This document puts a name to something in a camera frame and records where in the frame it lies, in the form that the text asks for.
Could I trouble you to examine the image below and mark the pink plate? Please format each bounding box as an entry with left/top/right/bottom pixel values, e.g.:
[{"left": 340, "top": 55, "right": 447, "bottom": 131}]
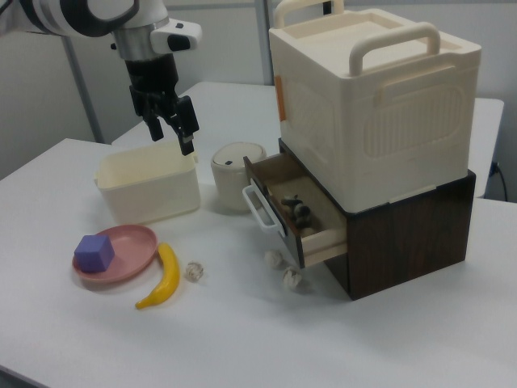
[{"left": 72, "top": 224, "right": 160, "bottom": 283}]

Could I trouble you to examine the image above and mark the crumpled white paper ball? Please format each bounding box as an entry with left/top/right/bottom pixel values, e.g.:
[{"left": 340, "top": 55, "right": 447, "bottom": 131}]
[
  {"left": 282, "top": 266, "right": 305, "bottom": 290},
  {"left": 184, "top": 259, "right": 205, "bottom": 283},
  {"left": 263, "top": 249, "right": 284, "bottom": 272}
]

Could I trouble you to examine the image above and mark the black and white panda toy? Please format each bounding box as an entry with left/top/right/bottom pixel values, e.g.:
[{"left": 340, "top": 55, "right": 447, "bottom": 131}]
[{"left": 280, "top": 194, "right": 313, "bottom": 233}]

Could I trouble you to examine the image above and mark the wooden drawer with white handle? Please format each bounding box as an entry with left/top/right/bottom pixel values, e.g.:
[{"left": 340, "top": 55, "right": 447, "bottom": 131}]
[{"left": 242, "top": 152, "right": 349, "bottom": 269}]

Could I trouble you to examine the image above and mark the purple foam cube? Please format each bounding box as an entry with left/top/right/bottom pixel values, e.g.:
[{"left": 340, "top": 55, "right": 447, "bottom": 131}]
[{"left": 74, "top": 233, "right": 116, "bottom": 273}]

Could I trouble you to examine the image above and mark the dark brown wooden cabinet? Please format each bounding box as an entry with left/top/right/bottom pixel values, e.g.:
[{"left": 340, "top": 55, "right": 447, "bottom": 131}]
[{"left": 278, "top": 137, "right": 478, "bottom": 302}]

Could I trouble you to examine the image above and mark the small cream lidded trash bin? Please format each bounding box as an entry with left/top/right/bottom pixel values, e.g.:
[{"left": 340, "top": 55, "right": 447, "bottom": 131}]
[{"left": 210, "top": 141, "right": 269, "bottom": 214}]

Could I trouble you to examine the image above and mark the open cream plastic container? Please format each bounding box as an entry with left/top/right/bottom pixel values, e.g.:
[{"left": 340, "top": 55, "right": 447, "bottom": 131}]
[{"left": 94, "top": 141, "right": 202, "bottom": 226}]

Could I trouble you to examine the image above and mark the black wall cable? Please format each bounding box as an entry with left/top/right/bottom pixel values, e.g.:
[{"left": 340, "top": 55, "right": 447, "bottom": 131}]
[{"left": 490, "top": 160, "right": 511, "bottom": 200}]

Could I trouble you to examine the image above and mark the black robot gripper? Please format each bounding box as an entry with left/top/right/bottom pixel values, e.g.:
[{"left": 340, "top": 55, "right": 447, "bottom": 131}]
[{"left": 124, "top": 55, "right": 200, "bottom": 157}]

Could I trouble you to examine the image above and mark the cream plastic storage box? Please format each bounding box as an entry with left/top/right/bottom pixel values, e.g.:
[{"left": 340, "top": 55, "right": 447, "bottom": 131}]
[{"left": 267, "top": 0, "right": 483, "bottom": 212}]

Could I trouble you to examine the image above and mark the yellow toy banana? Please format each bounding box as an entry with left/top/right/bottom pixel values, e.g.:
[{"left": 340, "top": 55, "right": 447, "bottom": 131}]
[{"left": 134, "top": 242, "right": 181, "bottom": 311}]

